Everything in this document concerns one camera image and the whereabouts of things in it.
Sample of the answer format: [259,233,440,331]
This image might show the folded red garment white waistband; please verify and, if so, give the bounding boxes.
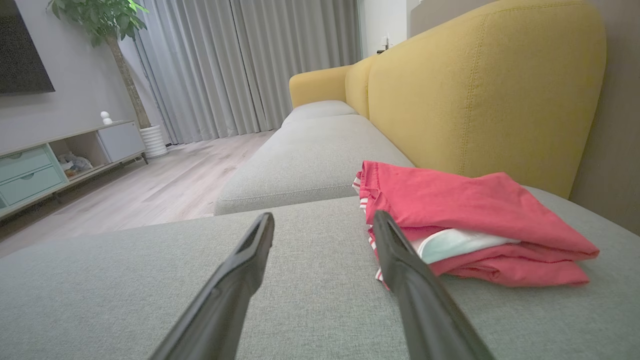
[429,256,592,289]

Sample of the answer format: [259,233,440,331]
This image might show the grey sofa seat cushion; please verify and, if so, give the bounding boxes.
[215,115,414,216]
[282,100,358,127]

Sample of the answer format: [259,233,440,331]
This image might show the clutter pile in cabinet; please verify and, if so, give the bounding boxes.
[56,151,94,177]

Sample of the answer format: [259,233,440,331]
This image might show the black wall television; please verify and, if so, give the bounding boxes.
[0,0,56,96]

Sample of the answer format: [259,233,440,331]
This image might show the white ribbed plant pot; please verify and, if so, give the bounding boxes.
[139,125,169,159]

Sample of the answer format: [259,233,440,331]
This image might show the grey tv cabinet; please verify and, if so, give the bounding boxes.
[0,120,149,222]

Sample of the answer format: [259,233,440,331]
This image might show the green potted tree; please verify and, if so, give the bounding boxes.
[46,0,152,130]

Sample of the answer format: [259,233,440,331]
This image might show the large grey sofa chaise seat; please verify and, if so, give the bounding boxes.
[0,186,640,360]

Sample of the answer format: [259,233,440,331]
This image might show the red white-striped garment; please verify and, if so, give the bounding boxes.
[352,160,601,288]

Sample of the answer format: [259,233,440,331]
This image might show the light teal cabinet drawer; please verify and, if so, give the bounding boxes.
[0,166,65,207]
[0,146,53,183]

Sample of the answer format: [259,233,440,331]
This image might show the narrow yellow sofa back cushion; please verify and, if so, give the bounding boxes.
[345,55,377,119]

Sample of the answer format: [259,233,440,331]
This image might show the grey pleated curtain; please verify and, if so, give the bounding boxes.
[132,0,363,146]

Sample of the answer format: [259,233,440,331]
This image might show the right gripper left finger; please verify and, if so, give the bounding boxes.
[149,212,276,360]

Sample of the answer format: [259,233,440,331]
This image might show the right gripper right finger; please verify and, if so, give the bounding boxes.
[372,210,496,360]

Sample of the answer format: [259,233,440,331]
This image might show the wide yellow sofa back cushion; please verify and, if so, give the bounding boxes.
[367,0,608,199]

